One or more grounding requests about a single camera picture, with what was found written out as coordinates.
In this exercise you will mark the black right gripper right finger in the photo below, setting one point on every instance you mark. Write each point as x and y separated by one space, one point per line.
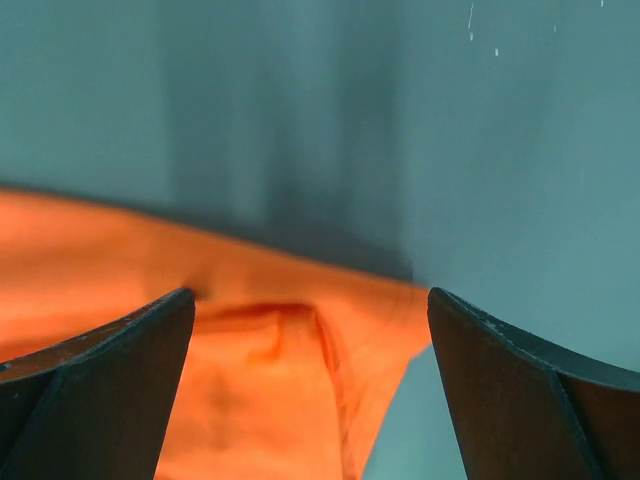
525 408

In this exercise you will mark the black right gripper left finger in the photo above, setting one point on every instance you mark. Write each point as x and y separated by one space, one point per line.
97 406

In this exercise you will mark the orange t-shirt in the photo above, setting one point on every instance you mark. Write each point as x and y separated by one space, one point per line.
292 365

